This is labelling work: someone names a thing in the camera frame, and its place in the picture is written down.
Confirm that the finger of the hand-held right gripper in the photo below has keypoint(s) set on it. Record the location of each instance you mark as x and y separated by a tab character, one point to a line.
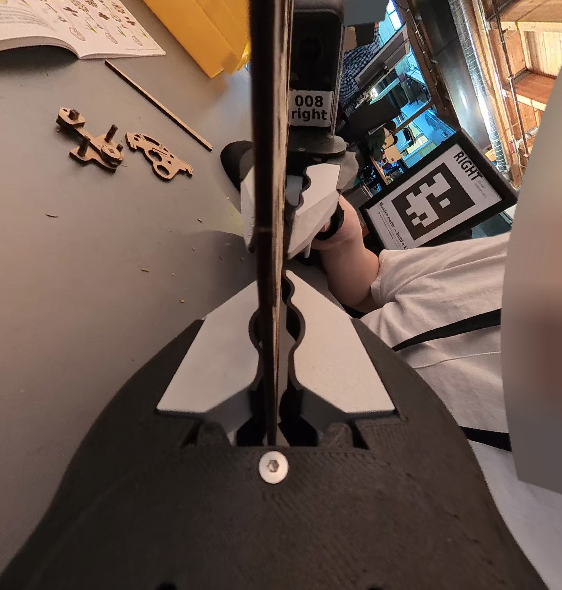
322	198
248	207

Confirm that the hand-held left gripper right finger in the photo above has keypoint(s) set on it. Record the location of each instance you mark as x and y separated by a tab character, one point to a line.
341	364

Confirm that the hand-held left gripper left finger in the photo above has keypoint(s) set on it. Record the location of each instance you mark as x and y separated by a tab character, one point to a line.
207	368

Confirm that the large wooden parts sheet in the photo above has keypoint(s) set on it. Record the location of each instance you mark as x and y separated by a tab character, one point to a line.
267	138

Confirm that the wooden car-shaped piece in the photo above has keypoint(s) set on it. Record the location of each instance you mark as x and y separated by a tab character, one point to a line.
133	143

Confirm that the thin wooden stick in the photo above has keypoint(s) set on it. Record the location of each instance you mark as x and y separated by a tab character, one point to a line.
159	105

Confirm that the person's right forearm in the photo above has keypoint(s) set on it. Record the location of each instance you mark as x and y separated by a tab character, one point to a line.
350	281

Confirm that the person's right hand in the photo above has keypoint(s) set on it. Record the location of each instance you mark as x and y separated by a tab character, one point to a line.
350	230

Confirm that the black framed marker sign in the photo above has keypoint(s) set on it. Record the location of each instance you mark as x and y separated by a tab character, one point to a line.
428	203

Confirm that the yellow box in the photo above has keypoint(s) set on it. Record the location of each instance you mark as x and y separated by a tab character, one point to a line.
198	32

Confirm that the person in white shirt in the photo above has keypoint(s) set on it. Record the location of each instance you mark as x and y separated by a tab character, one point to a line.
438	285

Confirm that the small wooden pegged assembly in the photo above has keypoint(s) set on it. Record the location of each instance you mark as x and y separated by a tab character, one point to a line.
94	147

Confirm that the white instruction booklet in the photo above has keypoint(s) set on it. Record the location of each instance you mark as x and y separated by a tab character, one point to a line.
78	23

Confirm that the silver ventilation duct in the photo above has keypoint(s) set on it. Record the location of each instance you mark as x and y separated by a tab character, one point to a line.
474	69

